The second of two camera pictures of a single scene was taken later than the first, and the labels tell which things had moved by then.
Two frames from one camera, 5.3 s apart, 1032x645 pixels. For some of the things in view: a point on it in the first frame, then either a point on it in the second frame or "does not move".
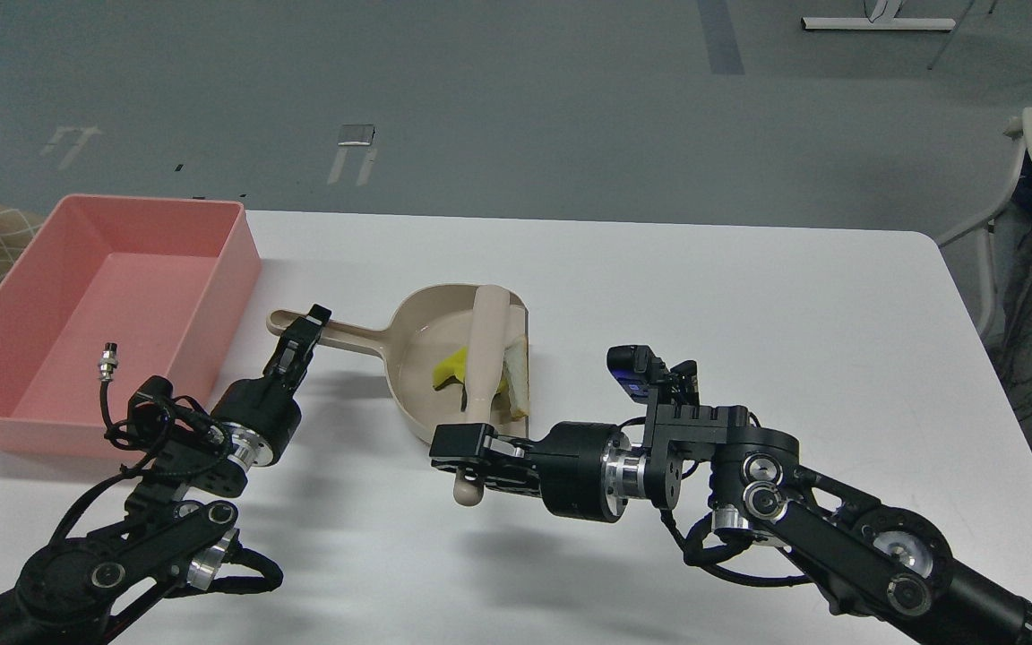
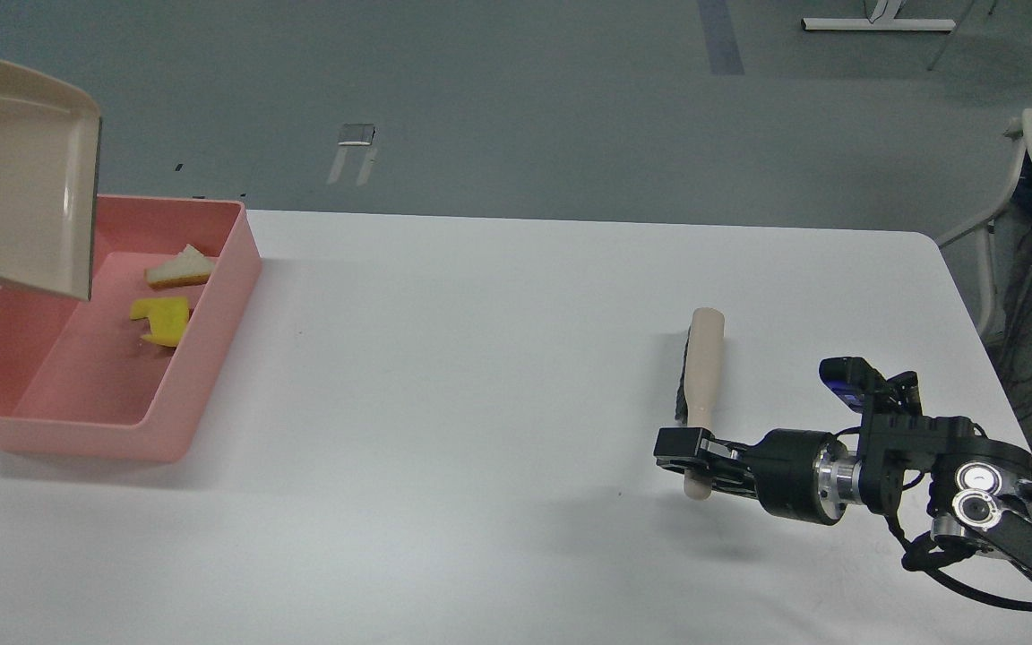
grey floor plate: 356,134 does not move
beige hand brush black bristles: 492,305 -> 697,398
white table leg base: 881,16 does not move
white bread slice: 516,366 -> 188,267
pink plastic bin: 165,280 does not move
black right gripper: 589,470 -> 810,476
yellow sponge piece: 452,369 -> 167,318
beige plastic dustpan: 423,329 -> 21,169
